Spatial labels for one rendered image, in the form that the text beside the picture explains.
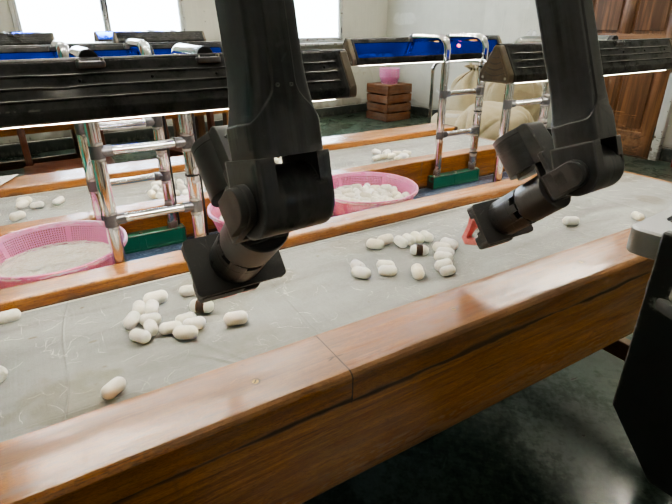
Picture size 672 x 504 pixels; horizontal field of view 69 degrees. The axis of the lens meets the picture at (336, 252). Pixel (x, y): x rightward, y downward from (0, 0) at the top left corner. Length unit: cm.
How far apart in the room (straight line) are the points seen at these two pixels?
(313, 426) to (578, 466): 115
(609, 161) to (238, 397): 53
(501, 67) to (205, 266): 74
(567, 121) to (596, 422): 130
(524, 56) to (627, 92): 439
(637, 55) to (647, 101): 400
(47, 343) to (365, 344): 45
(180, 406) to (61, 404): 16
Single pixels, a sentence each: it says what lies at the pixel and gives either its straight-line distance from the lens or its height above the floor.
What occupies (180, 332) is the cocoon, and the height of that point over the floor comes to 76.
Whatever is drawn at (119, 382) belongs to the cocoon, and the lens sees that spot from 67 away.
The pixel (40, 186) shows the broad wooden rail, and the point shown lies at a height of 76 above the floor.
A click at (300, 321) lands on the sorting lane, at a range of 75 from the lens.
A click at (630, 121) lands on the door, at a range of 548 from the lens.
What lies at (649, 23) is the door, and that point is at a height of 114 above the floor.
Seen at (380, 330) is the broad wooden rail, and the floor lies 76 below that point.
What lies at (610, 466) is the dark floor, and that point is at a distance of 172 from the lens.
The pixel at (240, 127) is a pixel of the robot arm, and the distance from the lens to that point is 39.
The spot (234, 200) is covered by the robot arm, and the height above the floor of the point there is 103.
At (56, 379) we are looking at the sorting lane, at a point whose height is 74.
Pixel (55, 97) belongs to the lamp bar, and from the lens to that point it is 70.
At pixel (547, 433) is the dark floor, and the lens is 174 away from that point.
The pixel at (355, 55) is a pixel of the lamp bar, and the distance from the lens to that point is 150.
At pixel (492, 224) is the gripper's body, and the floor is 87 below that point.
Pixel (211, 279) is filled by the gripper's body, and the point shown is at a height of 90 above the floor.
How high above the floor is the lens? 115
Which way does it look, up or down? 25 degrees down
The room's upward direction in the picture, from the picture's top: straight up
